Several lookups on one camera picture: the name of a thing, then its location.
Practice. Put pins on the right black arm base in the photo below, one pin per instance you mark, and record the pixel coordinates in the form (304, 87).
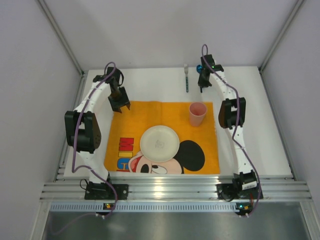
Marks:
(244, 186)

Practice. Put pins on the blue metallic spoon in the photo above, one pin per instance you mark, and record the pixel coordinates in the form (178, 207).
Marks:
(199, 69)

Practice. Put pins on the aluminium mounting rail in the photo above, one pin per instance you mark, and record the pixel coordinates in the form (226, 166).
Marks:
(181, 187)

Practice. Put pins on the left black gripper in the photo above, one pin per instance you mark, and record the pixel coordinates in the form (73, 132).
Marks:
(119, 101)

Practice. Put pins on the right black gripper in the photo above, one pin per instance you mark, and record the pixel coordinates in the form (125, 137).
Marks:
(202, 81)

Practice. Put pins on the perforated grey cable duct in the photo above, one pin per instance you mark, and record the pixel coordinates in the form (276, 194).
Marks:
(150, 207)

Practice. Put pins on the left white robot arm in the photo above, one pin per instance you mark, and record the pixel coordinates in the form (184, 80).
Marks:
(85, 125)

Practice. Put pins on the pink plastic cup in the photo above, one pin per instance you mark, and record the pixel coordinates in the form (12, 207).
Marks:
(197, 113)

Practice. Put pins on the cream round plate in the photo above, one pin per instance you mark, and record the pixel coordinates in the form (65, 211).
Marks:
(159, 143)

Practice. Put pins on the fork with teal handle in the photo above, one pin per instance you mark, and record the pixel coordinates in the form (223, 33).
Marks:
(186, 72)

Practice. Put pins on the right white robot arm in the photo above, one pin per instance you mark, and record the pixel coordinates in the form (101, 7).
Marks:
(231, 116)

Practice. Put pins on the orange cartoon mouse towel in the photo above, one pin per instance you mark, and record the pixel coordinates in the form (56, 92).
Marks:
(198, 151)

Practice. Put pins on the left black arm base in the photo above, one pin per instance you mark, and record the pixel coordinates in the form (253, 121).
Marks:
(101, 191)

